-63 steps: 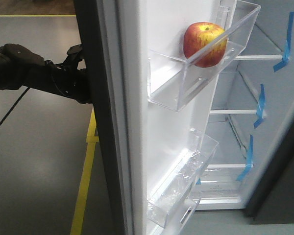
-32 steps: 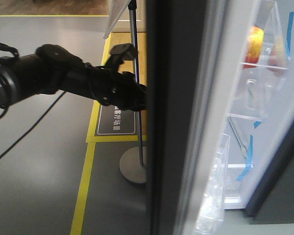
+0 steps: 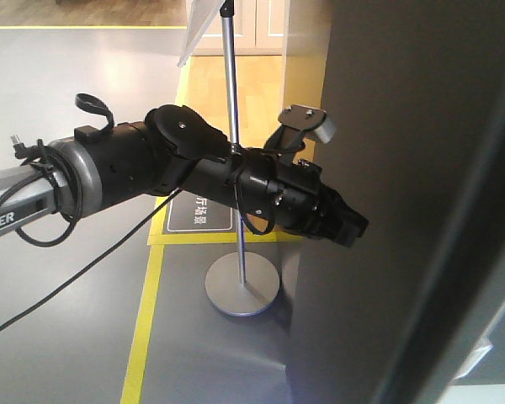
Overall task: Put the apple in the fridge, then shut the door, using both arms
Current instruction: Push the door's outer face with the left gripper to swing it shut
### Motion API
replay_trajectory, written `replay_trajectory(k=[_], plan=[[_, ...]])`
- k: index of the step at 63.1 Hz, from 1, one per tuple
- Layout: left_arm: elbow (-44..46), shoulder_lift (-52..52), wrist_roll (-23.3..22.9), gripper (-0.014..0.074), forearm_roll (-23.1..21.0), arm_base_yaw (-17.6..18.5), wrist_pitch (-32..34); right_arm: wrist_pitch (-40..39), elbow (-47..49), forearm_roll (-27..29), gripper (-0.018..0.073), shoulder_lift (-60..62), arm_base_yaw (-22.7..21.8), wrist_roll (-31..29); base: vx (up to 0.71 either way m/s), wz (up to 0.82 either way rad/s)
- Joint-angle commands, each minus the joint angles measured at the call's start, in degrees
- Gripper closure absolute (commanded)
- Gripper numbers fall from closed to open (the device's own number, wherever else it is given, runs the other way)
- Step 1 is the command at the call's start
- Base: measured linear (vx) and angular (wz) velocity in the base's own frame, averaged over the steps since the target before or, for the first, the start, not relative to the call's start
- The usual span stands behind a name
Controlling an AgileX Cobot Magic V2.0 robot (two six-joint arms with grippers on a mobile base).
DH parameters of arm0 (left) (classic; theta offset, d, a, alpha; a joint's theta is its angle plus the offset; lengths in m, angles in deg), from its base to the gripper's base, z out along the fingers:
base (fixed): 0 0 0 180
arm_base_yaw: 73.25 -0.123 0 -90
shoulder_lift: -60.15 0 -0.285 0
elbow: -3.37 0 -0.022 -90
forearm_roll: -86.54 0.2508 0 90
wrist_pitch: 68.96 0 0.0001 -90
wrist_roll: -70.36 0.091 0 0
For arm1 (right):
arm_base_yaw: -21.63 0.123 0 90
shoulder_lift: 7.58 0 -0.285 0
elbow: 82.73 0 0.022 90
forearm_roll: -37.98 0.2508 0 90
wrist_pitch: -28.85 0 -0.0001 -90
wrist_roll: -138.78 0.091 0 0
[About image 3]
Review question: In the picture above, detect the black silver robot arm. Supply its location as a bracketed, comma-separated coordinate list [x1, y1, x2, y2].
[0, 104, 368, 247]

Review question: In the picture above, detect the sign stand with grey board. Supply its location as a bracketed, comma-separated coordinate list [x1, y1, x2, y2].
[177, 0, 281, 317]

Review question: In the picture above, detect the white panelled wardrobe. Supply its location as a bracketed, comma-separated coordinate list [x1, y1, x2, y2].
[185, 0, 333, 57]

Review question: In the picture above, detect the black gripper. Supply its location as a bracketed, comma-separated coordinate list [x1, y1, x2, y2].
[235, 147, 369, 247]

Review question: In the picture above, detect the black floor sign sticker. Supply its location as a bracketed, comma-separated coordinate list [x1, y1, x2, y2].
[165, 192, 233, 233]

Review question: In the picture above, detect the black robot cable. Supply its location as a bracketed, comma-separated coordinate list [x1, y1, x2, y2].
[0, 93, 274, 340]

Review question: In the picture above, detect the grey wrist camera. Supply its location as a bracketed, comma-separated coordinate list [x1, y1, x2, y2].
[263, 104, 337, 165]

